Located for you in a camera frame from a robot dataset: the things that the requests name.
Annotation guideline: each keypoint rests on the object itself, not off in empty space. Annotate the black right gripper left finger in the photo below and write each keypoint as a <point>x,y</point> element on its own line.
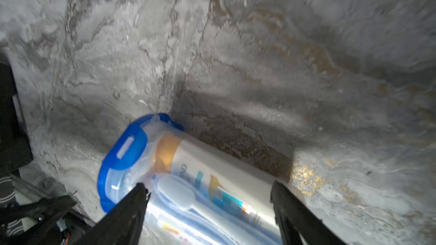
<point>123,224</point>

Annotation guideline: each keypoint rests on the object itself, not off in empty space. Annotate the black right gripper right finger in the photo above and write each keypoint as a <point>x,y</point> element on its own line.
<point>297,224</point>

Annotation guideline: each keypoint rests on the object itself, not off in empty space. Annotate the white tube with orange cap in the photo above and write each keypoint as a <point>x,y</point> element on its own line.
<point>234,186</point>

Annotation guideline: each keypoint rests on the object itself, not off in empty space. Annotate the blue container lid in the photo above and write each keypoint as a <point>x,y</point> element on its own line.
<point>125,153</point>

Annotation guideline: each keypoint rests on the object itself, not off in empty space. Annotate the clear plastic toiletry container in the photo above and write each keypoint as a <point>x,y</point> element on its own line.
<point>199,194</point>

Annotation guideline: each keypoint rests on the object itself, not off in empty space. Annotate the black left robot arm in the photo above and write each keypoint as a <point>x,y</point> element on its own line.
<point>29,215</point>

